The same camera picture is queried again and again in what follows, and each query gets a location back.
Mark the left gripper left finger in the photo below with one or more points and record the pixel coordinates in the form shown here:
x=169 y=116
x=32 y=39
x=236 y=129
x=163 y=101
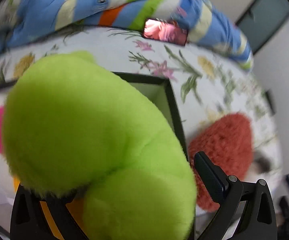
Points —
x=34 y=217

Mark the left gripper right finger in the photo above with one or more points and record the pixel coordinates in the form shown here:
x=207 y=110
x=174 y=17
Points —
x=258 y=219

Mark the orange fruit plush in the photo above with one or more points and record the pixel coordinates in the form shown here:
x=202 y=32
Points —
x=16 y=183

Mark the smartphone with lit screen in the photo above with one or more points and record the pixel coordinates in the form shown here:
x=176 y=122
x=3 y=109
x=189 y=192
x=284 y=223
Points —
x=168 y=32

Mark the green plush toy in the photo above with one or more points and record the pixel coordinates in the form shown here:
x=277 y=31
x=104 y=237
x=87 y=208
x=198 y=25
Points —
x=141 y=201

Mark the dark glass door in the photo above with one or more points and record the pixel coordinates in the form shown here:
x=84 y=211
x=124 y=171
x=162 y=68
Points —
x=261 y=20

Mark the watermelon slice plush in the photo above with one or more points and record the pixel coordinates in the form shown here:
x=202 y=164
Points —
x=228 y=142

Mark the grey white shark plush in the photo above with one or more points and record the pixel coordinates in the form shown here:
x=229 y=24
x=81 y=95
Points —
x=259 y=167

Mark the white floral fleece blanket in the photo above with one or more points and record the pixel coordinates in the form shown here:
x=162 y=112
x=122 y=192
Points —
x=205 y=85

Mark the black box by wall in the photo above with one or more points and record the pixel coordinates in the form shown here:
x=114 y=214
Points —
x=271 y=102

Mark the blue striped cartoon quilt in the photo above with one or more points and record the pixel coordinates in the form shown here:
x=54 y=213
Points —
x=25 y=21

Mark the black cardboard box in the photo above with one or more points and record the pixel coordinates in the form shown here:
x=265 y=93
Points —
x=164 y=99

